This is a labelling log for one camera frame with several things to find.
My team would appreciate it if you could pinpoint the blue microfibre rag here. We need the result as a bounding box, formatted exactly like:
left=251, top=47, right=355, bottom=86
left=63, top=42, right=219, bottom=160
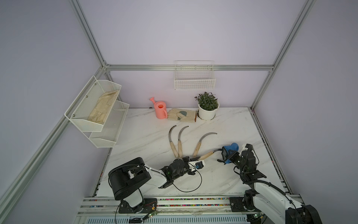
left=222, top=143, right=239, bottom=155

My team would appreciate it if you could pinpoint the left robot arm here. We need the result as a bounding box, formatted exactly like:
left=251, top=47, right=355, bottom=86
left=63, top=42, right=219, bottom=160
left=108, top=156, right=205, bottom=210

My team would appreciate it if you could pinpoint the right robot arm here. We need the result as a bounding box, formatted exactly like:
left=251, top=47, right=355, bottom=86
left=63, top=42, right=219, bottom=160
left=218, top=147, right=322, bottom=224

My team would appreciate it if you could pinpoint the potted green plant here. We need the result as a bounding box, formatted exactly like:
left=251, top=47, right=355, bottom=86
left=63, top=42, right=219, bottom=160
left=195, top=92, right=220, bottom=121

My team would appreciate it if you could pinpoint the pink watering can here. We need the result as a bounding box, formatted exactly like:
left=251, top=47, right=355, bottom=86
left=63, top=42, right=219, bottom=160
left=150, top=97, right=168, bottom=119

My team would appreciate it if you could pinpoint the lower white mesh shelf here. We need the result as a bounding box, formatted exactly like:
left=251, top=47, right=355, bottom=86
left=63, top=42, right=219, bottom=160
left=89, top=100, right=130, bottom=148

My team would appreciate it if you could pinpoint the white mesh shelf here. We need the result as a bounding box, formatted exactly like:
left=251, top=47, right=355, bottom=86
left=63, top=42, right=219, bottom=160
left=89, top=100, right=130, bottom=148
left=64, top=76, right=122, bottom=132

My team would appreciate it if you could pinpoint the beige glove in shelf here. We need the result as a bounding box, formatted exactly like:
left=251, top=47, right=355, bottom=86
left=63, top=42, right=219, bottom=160
left=88, top=90, right=119, bottom=125

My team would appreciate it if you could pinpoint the upper white mesh shelf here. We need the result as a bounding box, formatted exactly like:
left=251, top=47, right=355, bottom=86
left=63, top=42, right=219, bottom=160
left=64, top=76, right=122, bottom=132

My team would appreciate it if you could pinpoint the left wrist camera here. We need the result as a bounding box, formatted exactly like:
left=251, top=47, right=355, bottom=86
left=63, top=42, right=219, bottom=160
left=188, top=160, right=205, bottom=172

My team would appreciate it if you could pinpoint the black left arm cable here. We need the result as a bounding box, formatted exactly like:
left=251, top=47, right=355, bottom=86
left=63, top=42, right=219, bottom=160
left=172, top=167, right=203, bottom=193

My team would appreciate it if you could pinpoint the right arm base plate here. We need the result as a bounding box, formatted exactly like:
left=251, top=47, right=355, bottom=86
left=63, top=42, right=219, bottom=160
left=229, top=197, right=257, bottom=212

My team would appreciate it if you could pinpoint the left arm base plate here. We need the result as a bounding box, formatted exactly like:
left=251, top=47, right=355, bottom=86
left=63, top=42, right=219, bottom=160
left=117, top=198, right=158, bottom=214

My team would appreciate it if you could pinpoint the white wire wall basket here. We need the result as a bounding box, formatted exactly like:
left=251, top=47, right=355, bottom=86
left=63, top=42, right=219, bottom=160
left=174, top=60, right=216, bottom=91

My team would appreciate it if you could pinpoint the aluminium front rail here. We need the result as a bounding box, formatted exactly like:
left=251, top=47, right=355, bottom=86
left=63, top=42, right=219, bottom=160
left=75, top=194, right=305, bottom=217

